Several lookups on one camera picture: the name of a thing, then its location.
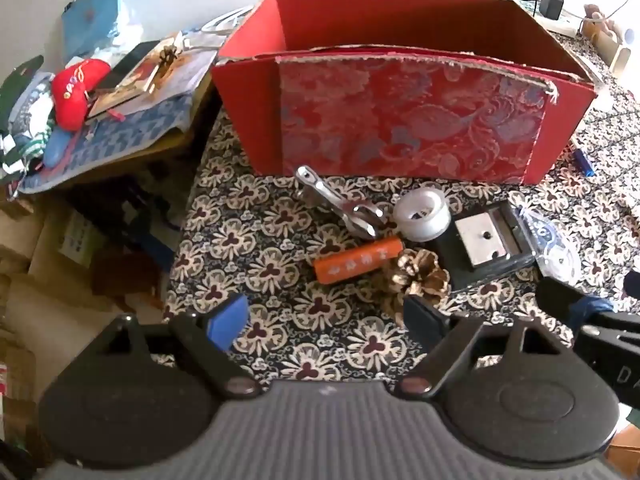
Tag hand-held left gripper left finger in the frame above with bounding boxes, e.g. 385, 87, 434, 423
102, 292, 263, 401

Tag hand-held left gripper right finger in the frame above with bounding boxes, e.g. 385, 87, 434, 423
399, 294, 571, 401

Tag large golden pine cone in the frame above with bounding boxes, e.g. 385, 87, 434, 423
381, 248, 451, 313

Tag blue correction tape dispenser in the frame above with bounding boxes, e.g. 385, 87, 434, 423
515, 205, 584, 282

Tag orange cylinder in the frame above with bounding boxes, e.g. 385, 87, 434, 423
313, 237, 404, 284

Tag black rectangular box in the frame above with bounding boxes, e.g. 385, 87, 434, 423
439, 205, 539, 292

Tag clear tape roll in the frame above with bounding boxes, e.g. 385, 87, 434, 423
392, 192, 452, 239

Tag silver metal hand tool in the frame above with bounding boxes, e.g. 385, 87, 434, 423
294, 165, 387, 239

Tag red cardboard box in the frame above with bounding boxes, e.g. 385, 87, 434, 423
211, 0, 599, 186

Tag floral patterned tablecloth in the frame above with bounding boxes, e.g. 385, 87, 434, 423
167, 25, 640, 401

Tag blue capped white marker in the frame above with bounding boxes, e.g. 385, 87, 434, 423
571, 142, 596, 177

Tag blue patterned cloth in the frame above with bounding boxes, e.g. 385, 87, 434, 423
16, 94, 197, 197

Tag wooden holder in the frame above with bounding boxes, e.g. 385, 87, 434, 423
581, 19, 637, 79

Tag blue plastic object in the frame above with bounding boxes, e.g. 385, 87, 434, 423
42, 129, 72, 169

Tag picture book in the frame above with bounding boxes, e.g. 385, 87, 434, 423
85, 51, 177, 123

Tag white power strip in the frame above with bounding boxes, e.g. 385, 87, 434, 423
515, 0, 582, 37

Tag black phone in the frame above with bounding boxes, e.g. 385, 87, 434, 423
104, 40, 167, 92

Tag red plush heart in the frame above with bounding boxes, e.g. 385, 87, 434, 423
50, 58, 112, 132

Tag green white striped cloth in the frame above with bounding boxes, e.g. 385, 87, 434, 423
0, 55, 57, 182

